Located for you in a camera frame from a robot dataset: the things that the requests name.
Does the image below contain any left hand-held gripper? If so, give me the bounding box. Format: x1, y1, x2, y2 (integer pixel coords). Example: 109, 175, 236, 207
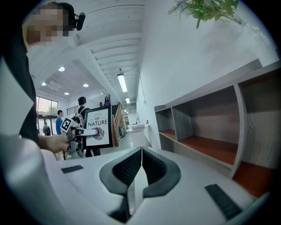
60, 117, 100, 154

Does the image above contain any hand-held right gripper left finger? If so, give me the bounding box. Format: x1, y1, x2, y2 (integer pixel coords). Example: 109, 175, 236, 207
99, 146, 143, 196

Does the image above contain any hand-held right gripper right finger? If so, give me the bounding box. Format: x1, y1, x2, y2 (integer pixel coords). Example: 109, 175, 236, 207
142, 146, 182, 199

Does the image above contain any black framed nature picture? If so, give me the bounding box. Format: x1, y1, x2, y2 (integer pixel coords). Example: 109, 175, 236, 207
83, 105, 114, 149

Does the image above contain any grey wooden wall shelf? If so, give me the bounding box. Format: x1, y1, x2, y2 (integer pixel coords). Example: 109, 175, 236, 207
154, 59, 281, 198

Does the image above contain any person's left forearm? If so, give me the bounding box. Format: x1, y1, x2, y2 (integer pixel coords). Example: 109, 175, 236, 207
37, 133, 60, 154

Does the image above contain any person's left hand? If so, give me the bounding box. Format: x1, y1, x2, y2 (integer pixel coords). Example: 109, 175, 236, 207
58, 132, 71, 152

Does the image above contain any black balcony railing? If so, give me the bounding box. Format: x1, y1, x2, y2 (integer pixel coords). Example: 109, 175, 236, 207
65, 105, 79, 116

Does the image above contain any wooden staircase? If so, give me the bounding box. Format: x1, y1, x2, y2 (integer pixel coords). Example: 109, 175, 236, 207
112, 102, 127, 147

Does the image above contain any white round side table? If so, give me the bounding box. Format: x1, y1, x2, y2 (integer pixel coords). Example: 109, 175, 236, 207
125, 123, 150, 148

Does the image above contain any glass entrance door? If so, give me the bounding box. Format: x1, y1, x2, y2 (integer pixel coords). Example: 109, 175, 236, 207
36, 96, 59, 134

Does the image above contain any person's black shirt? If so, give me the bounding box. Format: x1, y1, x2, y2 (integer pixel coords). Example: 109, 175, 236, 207
0, 22, 40, 145

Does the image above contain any person's face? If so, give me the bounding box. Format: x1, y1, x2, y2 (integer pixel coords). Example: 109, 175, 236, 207
22, 3, 74, 50

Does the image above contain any artificial flower bouquet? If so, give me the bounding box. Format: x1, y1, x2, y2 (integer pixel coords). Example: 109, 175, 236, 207
168, 0, 244, 29

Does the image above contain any black head-mounted camera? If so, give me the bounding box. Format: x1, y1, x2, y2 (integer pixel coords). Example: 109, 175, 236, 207
54, 2, 86, 31

